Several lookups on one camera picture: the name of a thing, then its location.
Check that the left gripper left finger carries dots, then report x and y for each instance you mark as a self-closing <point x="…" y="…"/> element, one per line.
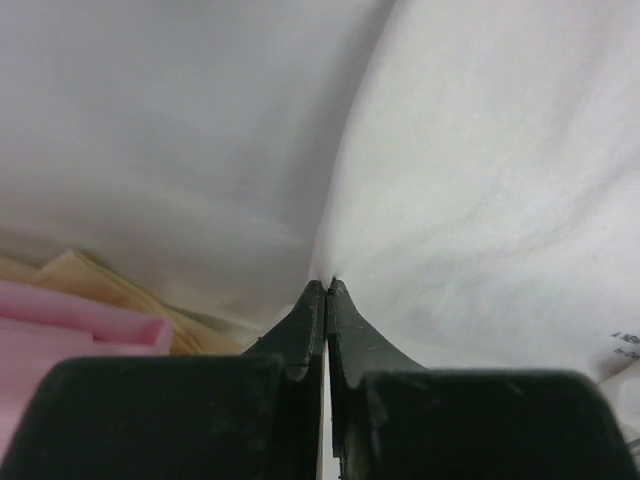
<point x="257" y="415"/>

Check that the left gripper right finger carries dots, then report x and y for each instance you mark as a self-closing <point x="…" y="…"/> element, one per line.
<point x="392" y="418"/>

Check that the white and green t shirt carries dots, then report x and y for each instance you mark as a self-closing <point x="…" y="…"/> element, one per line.
<point x="470" y="169"/>

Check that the folded beige t shirt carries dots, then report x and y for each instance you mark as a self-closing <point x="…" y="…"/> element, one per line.
<point x="73" y="272"/>

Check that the folded pink t shirt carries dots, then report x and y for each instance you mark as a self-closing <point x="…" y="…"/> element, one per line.
<point x="40" y="328"/>

